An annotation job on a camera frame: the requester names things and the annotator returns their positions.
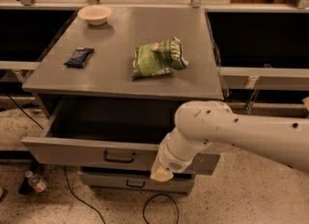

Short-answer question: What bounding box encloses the grey top drawer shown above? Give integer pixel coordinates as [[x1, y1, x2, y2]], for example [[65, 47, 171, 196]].
[[20, 100, 222, 176]]

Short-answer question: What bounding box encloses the grey drawer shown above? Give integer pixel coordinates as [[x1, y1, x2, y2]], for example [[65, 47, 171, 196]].
[[20, 100, 222, 176], [77, 170, 194, 194]]

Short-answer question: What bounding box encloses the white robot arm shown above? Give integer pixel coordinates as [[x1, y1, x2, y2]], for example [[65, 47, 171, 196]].
[[150, 100, 309, 182]]

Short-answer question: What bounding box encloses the grey bottom drawer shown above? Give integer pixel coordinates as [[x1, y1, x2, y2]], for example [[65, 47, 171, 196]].
[[77, 170, 194, 194]]

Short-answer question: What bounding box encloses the grey drawer cabinet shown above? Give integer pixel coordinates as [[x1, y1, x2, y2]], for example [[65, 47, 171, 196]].
[[23, 7, 223, 180]]

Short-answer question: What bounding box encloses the green chip bag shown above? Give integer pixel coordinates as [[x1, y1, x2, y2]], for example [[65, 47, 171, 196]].
[[131, 38, 188, 80]]

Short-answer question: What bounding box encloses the small tin can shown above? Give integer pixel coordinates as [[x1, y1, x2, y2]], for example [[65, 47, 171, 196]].
[[28, 174, 47, 192]]

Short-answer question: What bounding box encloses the black cabinet leg stand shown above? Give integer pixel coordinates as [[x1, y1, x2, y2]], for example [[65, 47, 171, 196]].
[[18, 160, 40, 195]]

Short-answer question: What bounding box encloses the dark blue snack packet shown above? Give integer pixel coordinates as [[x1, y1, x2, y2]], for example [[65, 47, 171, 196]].
[[65, 47, 94, 69]]

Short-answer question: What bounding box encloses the white bowl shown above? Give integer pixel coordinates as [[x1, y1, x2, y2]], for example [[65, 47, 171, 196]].
[[77, 5, 112, 26]]

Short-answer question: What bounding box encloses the black looped floor cable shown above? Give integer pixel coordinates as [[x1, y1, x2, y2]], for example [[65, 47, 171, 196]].
[[142, 193, 180, 224]]

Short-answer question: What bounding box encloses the black top drawer handle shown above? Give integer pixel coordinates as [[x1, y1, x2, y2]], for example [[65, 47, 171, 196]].
[[103, 151, 135, 163]]

